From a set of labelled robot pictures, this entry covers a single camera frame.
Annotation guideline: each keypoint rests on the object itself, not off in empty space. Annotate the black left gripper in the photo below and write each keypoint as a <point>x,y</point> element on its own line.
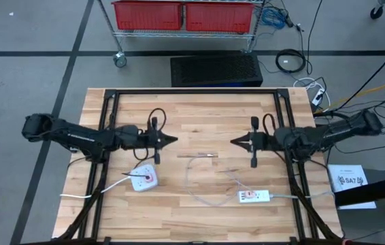
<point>155,143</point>

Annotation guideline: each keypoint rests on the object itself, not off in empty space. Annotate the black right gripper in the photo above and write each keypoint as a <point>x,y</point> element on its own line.
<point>254,141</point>

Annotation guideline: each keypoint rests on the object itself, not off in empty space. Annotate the rounded white power strip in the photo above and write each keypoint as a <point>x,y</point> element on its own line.
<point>138,183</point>

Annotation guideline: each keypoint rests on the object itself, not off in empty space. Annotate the rectangular white power strip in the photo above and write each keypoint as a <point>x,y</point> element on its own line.
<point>262,196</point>

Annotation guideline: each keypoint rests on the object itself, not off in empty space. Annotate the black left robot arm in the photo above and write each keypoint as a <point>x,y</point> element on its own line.
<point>77,136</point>

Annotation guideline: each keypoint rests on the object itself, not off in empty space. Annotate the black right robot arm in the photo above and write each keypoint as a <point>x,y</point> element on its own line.
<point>332,132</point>

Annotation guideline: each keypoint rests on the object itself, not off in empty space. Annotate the black perforated metal box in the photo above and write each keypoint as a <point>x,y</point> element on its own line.
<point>216,69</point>

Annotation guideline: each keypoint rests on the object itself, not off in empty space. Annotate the small white power strip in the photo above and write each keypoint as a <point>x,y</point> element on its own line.
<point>317,98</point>

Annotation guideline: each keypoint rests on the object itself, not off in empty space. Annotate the white paper box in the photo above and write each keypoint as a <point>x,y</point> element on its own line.
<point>345,170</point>

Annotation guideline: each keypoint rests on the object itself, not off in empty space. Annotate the red plastic bin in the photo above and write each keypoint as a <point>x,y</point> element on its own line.
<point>219,17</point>
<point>145,15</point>

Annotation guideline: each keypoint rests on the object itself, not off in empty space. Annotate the black bar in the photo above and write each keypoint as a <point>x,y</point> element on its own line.
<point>383,188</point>

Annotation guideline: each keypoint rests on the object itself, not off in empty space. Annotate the grey cart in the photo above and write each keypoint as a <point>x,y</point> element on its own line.
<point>366,224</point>

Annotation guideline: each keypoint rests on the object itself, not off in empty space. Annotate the black caster wheel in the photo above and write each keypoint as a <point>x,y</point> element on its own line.
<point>376,13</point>

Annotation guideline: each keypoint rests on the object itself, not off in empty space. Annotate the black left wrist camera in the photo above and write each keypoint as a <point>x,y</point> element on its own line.
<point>145,139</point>

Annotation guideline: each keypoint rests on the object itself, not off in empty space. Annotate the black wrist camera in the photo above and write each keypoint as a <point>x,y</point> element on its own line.
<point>145,139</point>
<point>266,141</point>

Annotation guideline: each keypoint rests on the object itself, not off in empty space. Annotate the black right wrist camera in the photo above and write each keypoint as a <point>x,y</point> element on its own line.
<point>266,141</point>

